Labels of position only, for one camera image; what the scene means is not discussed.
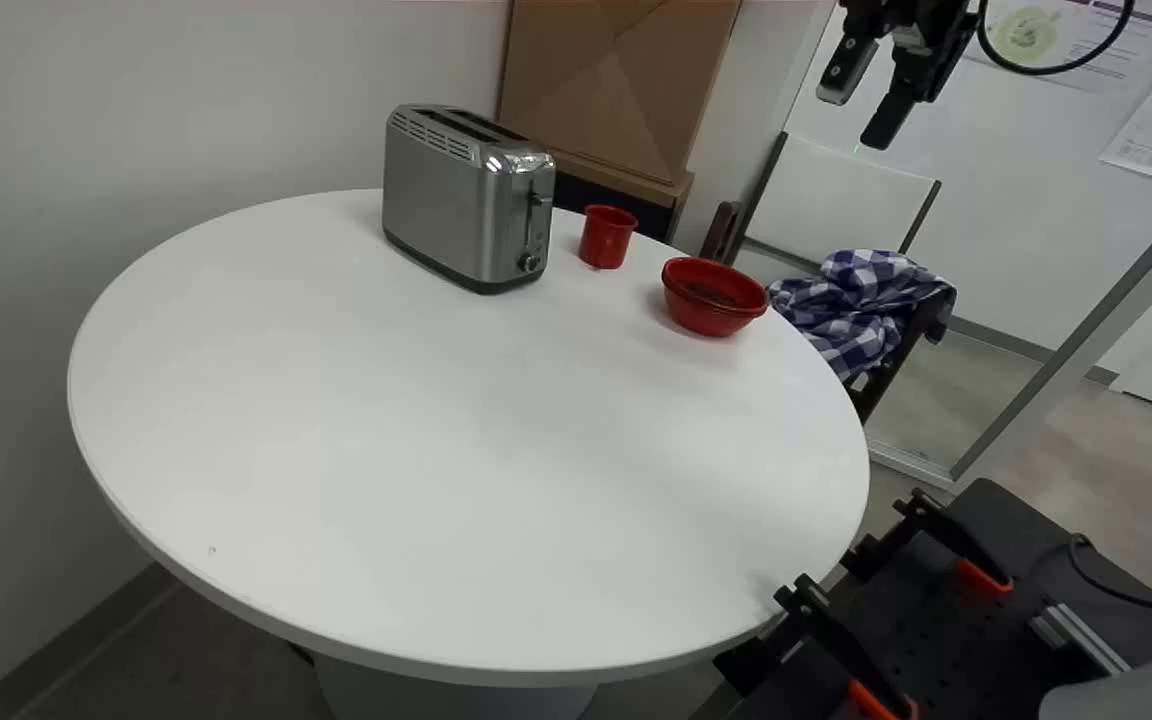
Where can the blue white checkered cloth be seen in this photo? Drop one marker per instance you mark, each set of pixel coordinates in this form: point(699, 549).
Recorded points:
point(856, 309)

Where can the wall poster with green circle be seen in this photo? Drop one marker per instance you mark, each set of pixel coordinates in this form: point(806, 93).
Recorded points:
point(1082, 27)

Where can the dark leaning stick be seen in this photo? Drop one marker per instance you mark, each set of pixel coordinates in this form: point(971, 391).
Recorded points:
point(741, 215)

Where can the silver two-slot toaster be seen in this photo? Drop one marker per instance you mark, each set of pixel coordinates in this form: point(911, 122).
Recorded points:
point(451, 200)

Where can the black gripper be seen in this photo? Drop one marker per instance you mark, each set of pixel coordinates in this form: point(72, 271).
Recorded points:
point(917, 27)

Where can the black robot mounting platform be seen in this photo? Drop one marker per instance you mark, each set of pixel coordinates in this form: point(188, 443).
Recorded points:
point(990, 624)

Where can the red bowl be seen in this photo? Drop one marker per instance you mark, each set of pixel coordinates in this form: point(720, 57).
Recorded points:
point(715, 301)

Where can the short silver extrusion bar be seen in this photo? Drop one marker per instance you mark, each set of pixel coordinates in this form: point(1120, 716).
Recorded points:
point(1082, 639)

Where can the small red cup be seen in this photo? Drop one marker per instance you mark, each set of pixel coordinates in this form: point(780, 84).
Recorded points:
point(606, 237)

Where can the aluminium frame bar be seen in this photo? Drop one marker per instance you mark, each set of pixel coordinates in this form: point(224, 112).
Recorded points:
point(1082, 342)

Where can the white leaning board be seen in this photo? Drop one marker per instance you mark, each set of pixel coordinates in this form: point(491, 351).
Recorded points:
point(838, 200)

